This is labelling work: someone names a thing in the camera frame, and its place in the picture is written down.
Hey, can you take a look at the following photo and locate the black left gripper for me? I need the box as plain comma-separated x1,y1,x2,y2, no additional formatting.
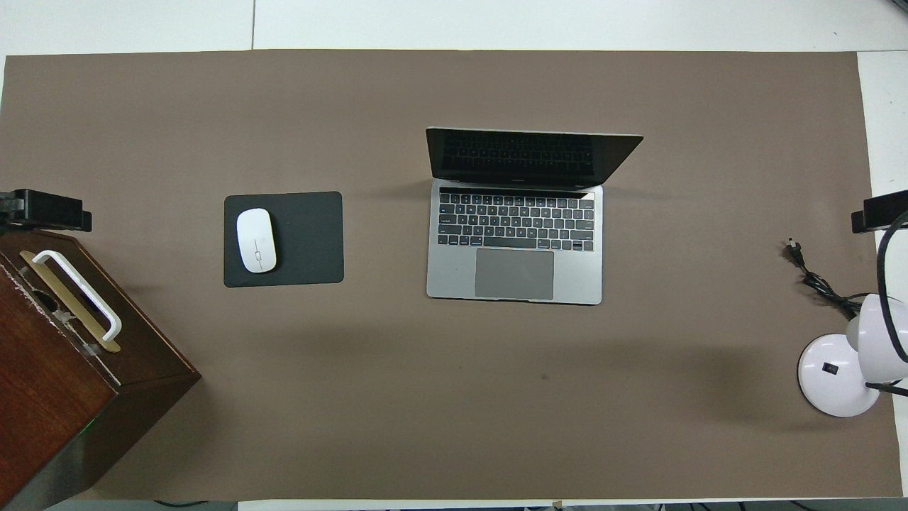
13,189,93,232

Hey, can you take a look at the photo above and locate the silver grey laptop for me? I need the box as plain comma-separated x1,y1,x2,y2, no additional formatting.
424,126,645,307

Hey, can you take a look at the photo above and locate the white desk lamp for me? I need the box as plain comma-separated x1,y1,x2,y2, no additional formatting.
797,293,908,418

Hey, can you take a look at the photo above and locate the dark brown wooden box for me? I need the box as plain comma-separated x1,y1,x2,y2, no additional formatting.
0,229,202,511

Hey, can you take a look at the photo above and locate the white computer mouse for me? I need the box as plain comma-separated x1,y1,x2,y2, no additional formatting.
236,208,278,274

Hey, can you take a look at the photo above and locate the black mouse pad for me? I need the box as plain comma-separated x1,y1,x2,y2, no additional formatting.
223,191,345,288

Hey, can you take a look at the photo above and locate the brown table mat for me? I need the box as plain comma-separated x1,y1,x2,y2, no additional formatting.
0,50,903,501

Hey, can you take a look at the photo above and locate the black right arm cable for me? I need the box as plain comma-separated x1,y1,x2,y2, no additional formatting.
877,209,908,364

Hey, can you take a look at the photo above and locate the black lamp power cable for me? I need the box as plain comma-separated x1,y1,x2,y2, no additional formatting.
786,238,870,320

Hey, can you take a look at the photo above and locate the white box handle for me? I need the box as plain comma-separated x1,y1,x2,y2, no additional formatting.
31,250,123,343

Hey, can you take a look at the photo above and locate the brass handle plate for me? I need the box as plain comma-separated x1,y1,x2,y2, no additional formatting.
20,250,121,353

